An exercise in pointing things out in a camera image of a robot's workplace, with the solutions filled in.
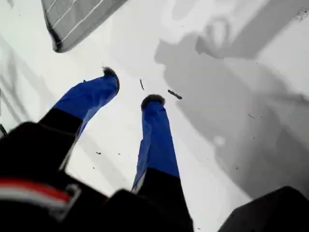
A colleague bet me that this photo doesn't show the grey striped towel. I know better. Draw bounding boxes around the grey striped towel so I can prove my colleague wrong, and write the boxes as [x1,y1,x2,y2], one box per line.
[40,0,133,54]

